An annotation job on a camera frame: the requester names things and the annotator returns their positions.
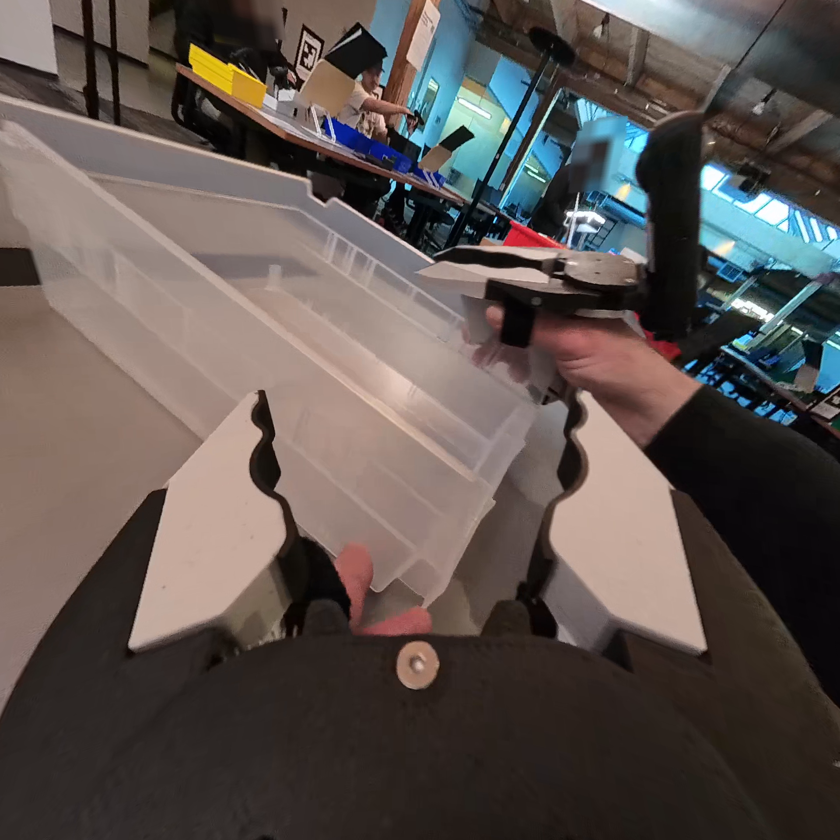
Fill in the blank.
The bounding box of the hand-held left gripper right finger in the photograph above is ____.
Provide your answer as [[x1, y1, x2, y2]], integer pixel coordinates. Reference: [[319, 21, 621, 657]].
[[518, 388, 708, 656]]

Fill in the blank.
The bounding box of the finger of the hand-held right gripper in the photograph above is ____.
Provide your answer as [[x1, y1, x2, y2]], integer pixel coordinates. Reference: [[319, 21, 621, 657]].
[[416, 261, 521, 298], [436, 246, 565, 265]]

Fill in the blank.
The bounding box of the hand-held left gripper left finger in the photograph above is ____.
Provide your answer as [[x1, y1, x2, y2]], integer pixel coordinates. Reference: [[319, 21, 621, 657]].
[[128, 390, 303, 654]]

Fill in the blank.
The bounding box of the clear plastic bin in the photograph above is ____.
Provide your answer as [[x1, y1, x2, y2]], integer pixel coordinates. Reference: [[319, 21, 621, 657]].
[[0, 95, 547, 608]]

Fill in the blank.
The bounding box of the person's right forearm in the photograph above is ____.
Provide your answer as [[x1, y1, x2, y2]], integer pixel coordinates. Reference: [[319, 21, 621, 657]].
[[645, 386, 840, 631]]

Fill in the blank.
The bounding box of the person's right hand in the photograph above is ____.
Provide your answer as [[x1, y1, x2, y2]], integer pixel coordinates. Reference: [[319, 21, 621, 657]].
[[468, 305, 701, 452]]

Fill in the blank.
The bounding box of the person's left hand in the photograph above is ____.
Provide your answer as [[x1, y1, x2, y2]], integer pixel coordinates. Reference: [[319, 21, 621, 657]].
[[333, 541, 434, 637]]

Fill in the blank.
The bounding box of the red plastic bin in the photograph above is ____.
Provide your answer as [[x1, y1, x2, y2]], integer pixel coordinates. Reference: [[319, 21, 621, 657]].
[[504, 220, 565, 250]]

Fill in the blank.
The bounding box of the wooden document stand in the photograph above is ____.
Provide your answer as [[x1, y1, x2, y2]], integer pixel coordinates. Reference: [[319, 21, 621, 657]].
[[298, 23, 389, 142], [419, 125, 475, 175]]

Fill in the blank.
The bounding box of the blue plastic bin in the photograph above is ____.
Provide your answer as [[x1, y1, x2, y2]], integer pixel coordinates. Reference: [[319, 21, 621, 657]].
[[322, 117, 411, 173]]

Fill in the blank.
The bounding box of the long wooden work table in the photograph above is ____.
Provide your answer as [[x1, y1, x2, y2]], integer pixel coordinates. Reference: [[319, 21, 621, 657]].
[[174, 62, 519, 247]]

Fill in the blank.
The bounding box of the black white marker sign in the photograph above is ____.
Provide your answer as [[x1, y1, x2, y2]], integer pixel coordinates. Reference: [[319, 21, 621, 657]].
[[295, 25, 326, 74]]

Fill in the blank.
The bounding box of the stack of yellow trays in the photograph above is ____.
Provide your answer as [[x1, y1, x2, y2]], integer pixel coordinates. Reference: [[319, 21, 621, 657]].
[[188, 42, 268, 109]]

